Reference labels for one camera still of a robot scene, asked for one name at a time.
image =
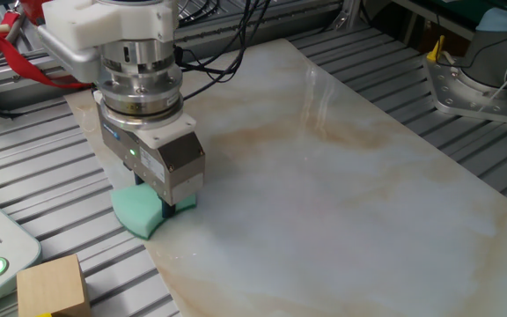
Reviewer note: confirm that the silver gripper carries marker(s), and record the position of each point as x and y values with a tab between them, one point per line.
178	167

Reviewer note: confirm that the green sponge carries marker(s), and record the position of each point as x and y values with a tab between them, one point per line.
134	213

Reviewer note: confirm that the wooden block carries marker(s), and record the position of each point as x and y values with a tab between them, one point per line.
51	286

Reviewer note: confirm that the white teach pendant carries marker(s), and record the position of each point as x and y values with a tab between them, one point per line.
2	251

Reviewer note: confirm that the marble pattern board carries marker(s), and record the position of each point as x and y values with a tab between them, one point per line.
324	198

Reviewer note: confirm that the red round container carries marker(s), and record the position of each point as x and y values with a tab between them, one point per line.
31	9

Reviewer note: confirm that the yellow plastic clip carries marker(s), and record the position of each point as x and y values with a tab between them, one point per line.
436	50

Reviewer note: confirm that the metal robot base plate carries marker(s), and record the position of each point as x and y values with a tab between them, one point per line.
451	94

